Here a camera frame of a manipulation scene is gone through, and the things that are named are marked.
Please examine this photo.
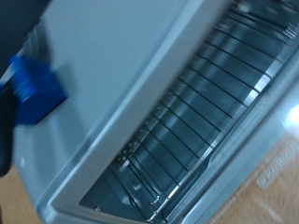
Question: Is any silver toaster oven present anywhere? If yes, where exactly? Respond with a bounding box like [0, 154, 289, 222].
[0, 0, 299, 224]

